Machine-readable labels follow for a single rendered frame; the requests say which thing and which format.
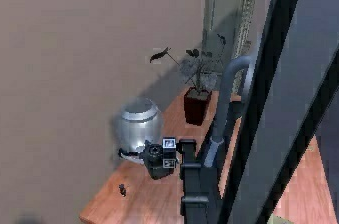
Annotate black framed glass panel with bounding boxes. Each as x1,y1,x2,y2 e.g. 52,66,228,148
216,0,339,224

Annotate brown wooden stand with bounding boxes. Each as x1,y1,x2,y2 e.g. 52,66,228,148
78,86,339,224

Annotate grey curved pipe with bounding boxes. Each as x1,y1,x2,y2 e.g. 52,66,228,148
203,54,255,169

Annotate pale framed grey panel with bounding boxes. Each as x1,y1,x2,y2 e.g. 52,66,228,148
202,0,257,95

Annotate house plant in red pot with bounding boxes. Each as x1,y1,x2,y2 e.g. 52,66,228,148
149,33,228,127

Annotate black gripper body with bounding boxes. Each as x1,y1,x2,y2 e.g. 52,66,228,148
142,139,175,181

